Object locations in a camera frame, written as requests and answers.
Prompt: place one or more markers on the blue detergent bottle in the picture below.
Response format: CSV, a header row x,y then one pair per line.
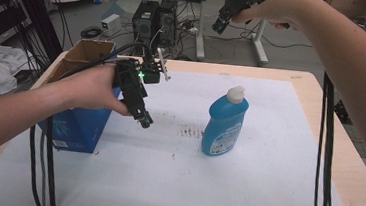
x,y
224,123

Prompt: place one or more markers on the white table mat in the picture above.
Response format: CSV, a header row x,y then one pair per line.
x,y
170,182

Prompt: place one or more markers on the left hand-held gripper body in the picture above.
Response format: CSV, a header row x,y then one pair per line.
x,y
132,85

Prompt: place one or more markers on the black computer tower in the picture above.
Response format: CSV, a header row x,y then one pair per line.
x,y
144,21
167,21

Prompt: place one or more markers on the blue cardboard box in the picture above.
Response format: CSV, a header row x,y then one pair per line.
x,y
78,127

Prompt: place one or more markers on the white-legged desk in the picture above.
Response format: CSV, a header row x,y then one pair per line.
x,y
199,34

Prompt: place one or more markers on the small white box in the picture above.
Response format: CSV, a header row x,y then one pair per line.
x,y
111,24

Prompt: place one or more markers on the person's right hand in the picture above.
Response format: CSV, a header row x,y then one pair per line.
x,y
283,6

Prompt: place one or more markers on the person's left hand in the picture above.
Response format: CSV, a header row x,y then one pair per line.
x,y
88,88

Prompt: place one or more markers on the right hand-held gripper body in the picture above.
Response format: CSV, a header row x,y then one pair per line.
x,y
241,1

